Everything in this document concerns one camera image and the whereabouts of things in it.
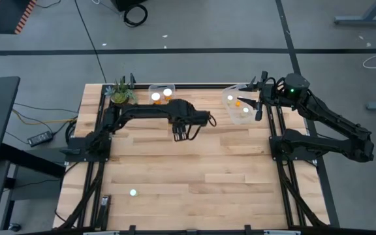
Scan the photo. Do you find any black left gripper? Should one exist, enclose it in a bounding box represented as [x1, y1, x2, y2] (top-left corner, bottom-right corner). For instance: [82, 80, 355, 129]
[170, 108, 212, 142]

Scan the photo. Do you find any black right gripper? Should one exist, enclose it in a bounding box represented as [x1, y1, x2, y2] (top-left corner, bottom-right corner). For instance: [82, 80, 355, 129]
[236, 70, 285, 122]

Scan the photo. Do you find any clear plastic bin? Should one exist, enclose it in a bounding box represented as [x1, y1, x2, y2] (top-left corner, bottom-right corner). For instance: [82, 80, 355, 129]
[221, 83, 259, 126]
[148, 83, 177, 106]

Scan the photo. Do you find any green succulent plant in pot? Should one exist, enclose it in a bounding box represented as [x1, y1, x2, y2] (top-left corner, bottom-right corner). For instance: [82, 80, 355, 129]
[104, 76, 140, 106]

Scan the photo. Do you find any black power adapter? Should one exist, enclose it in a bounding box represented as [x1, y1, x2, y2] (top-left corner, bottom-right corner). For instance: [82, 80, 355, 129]
[27, 130, 55, 148]

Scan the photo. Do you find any black box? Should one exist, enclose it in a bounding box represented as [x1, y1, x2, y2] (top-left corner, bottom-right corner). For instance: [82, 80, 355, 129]
[110, 0, 148, 12]

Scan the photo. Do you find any black mat with orange edge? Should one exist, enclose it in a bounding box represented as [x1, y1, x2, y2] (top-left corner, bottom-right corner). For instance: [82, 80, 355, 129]
[0, 0, 39, 35]

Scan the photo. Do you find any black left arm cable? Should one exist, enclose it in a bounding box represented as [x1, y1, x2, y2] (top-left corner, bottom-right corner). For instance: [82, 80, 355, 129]
[187, 113, 217, 142]

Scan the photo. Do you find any black aluminium table frame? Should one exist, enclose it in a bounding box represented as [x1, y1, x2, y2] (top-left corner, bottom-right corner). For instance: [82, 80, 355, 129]
[53, 82, 332, 235]

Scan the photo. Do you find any small black camera bar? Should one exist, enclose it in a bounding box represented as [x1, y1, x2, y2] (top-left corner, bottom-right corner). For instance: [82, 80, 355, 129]
[96, 195, 112, 231]

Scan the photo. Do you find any coiled black cable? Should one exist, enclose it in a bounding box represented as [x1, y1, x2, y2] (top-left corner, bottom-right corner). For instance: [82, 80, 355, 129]
[123, 3, 149, 28]

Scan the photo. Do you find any yellow cable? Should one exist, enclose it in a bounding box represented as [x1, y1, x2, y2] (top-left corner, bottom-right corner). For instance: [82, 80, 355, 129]
[11, 108, 78, 126]

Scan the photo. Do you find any black desk frame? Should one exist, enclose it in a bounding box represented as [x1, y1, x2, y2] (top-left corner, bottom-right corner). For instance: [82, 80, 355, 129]
[0, 142, 67, 231]

